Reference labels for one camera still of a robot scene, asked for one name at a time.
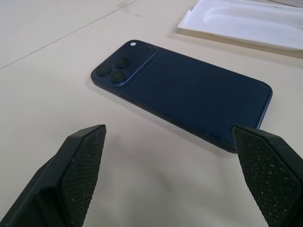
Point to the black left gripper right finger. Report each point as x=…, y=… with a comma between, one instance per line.
x=270, y=175

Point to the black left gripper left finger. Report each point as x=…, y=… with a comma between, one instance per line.
x=59, y=179

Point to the dark blue smartphone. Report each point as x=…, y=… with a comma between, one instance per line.
x=189, y=94

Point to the white phone box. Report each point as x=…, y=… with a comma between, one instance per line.
x=248, y=23

